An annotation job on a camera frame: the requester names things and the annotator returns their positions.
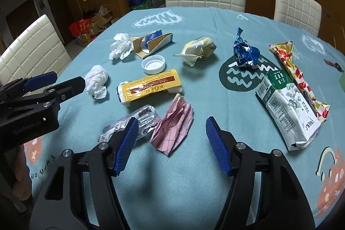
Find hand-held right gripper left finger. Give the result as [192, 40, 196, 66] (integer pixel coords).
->
[40, 116, 140, 230]

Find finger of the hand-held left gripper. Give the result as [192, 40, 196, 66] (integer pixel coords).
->
[0, 71, 58, 102]
[5, 76, 86, 112]

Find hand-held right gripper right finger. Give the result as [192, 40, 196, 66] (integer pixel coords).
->
[205, 116, 316, 230]

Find pink white tissue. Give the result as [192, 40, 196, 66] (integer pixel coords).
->
[84, 65, 110, 99]

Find silver blister pack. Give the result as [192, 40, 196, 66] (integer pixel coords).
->
[97, 105, 158, 143]

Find yellow box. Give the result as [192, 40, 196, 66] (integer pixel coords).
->
[117, 69, 183, 104]

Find green white packet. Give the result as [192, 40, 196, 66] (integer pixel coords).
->
[255, 70, 322, 152]

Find white plastic spoon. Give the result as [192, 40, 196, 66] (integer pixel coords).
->
[172, 53, 198, 60]

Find person's left hand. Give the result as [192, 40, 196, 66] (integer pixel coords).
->
[13, 144, 33, 203]

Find blue printed tablecloth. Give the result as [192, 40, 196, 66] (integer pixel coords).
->
[23, 6, 345, 230]

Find pile of cardboard boxes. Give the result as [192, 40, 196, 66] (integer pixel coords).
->
[77, 5, 119, 47]

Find white bottle cap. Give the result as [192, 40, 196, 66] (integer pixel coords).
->
[141, 56, 166, 75]

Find torn blue brown carton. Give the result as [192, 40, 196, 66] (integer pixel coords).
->
[131, 30, 173, 59]

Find blue foil wrapper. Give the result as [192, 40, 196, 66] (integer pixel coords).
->
[233, 27, 261, 68]

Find green colourful bag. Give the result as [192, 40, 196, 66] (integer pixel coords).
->
[132, 1, 153, 11]

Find red yellow striped wrapper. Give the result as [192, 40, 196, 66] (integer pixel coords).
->
[269, 41, 331, 123]

